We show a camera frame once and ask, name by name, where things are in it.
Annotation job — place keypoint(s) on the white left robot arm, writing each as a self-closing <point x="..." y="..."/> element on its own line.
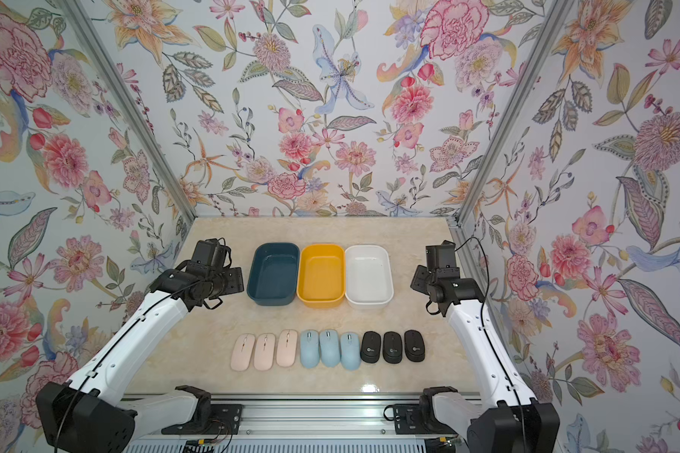
<point x="87" y="412"/>

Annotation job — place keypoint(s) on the aluminium corner post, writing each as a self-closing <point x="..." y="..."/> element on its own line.
<point x="550" y="27"/>
<point x="86" y="33"/>

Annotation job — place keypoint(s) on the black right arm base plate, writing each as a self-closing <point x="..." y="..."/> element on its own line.
<point x="408" y="419"/>

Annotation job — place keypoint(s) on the left aluminium corner post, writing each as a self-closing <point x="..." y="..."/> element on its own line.
<point x="86" y="33"/>

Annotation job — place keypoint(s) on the right aluminium corner post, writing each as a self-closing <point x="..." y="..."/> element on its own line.
<point x="550" y="27"/>

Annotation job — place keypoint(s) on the yellow storage box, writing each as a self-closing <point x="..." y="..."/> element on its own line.
<point x="321" y="279"/>

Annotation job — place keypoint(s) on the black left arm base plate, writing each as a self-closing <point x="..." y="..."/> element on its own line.
<point x="221" y="420"/>

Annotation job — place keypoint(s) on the black mouse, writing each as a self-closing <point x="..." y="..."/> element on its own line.
<point x="414" y="346"/>
<point x="392" y="347"/>
<point x="371" y="347"/>

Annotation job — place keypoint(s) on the white storage box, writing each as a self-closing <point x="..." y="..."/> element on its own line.
<point x="369" y="283"/>

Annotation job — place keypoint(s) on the dark teal storage box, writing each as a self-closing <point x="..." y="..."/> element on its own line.
<point x="273" y="275"/>

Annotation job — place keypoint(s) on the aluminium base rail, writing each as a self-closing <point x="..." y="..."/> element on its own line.
<point x="307" y="423"/>

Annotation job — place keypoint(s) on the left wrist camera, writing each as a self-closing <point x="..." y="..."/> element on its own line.
<point x="213" y="253"/>

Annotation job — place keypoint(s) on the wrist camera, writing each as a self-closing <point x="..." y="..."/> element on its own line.
<point x="440" y="256"/>
<point x="213" y="253"/>

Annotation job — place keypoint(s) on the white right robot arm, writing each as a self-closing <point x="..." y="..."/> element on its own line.
<point x="509" y="417"/>

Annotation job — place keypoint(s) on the pink mouse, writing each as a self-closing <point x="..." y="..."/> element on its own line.
<point x="286" y="349"/>
<point x="264" y="351"/>
<point x="242" y="352"/>

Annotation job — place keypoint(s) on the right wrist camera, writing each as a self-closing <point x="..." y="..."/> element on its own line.
<point x="440" y="256"/>

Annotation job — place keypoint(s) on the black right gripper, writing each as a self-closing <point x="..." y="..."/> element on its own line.
<point x="420" y="280"/>

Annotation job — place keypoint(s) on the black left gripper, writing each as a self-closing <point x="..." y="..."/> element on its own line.
<point x="229" y="280"/>

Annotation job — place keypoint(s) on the light blue mouse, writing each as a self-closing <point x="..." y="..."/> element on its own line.
<point x="329" y="346"/>
<point x="350" y="350"/>
<point x="309" y="349"/>

